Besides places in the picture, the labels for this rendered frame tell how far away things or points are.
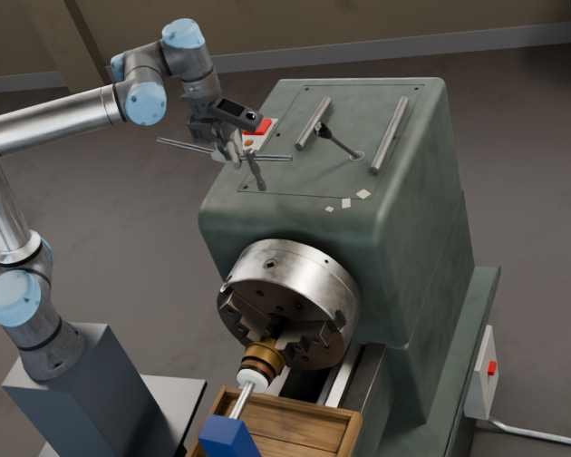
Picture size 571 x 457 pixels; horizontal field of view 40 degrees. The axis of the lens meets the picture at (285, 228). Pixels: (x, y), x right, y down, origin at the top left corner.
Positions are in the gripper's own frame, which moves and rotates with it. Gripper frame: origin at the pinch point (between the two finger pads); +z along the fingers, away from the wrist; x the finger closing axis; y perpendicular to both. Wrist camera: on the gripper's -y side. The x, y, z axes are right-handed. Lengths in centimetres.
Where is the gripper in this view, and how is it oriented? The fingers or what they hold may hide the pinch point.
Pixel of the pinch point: (239, 163)
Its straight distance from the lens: 177.2
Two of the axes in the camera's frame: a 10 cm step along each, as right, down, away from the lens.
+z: 2.6, 7.3, 6.4
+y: -9.0, -0.6, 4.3
